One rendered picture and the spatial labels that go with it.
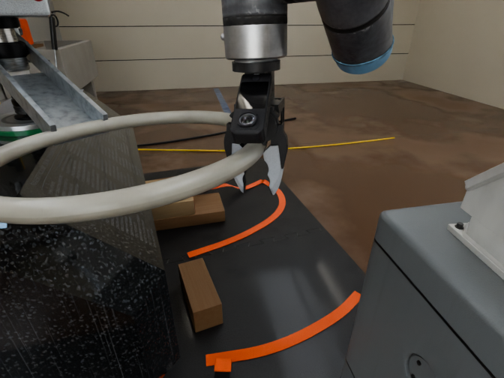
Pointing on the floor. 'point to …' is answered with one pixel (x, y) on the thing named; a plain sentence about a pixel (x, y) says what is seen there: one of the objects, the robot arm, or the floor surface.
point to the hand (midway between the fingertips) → (256, 188)
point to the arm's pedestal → (427, 302)
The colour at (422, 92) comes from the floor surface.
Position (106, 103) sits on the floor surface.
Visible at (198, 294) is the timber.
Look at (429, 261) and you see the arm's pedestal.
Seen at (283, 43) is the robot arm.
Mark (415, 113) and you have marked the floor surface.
